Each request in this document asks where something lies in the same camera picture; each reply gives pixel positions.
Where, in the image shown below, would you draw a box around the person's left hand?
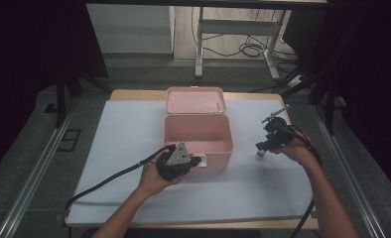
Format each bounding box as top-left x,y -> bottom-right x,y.
137,158 -> 186,200

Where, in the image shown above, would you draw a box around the white metal desk frame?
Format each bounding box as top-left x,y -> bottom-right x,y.
195,5 -> 281,81

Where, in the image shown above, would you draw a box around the white panel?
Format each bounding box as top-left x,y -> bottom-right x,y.
85,3 -> 176,56

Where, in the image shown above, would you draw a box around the black floor cables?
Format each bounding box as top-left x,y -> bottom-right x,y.
191,5 -> 301,64

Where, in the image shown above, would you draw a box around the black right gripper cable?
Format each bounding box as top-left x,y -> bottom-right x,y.
284,124 -> 325,238

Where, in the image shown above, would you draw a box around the person's right hand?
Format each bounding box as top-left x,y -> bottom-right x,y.
270,131 -> 318,166

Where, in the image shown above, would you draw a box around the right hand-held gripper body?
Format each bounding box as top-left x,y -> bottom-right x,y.
261,104 -> 297,155

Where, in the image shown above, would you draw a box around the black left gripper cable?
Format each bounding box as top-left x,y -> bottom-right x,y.
65,144 -> 178,211

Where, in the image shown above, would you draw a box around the aluminium floor rail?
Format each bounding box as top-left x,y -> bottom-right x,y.
0,94 -> 81,238
310,102 -> 387,238

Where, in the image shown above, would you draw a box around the white power strip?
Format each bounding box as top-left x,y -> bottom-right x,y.
286,74 -> 307,88

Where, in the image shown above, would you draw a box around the black metal stand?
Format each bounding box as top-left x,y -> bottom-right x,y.
44,67 -> 112,129

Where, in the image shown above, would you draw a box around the white table mat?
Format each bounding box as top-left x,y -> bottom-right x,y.
65,98 -> 315,227

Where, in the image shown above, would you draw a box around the black floor outlet frame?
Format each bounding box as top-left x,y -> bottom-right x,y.
58,128 -> 82,153

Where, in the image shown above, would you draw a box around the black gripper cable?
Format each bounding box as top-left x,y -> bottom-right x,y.
284,124 -> 325,238
65,144 -> 178,211

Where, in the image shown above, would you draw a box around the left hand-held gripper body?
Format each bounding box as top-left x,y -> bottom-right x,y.
155,141 -> 197,182

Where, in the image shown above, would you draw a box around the pink plastic storage box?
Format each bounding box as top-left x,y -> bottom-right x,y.
163,85 -> 234,174

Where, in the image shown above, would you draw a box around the dark curtain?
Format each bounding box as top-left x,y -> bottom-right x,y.
0,0 -> 109,181
282,0 -> 391,194

